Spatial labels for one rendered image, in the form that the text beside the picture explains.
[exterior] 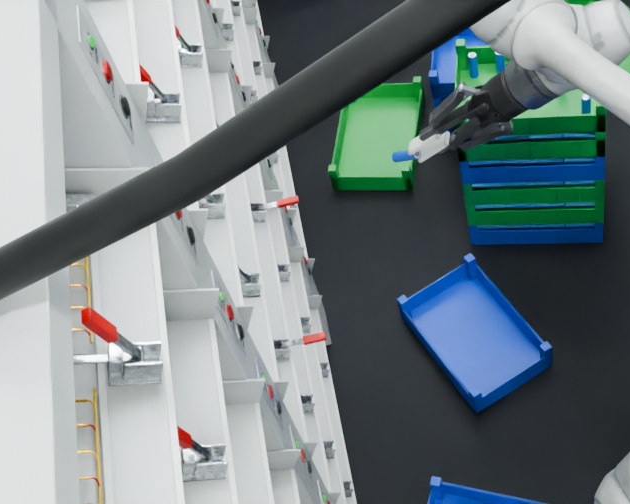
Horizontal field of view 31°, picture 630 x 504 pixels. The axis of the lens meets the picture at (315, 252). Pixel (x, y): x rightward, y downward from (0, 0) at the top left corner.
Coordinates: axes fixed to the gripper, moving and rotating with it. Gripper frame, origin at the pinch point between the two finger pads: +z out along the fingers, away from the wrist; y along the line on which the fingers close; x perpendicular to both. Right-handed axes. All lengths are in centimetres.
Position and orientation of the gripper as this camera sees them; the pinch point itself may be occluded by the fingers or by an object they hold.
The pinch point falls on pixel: (429, 143)
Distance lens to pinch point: 196.3
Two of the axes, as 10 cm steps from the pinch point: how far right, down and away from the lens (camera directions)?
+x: -1.4, 7.9, -6.0
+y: -7.4, -4.9, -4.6
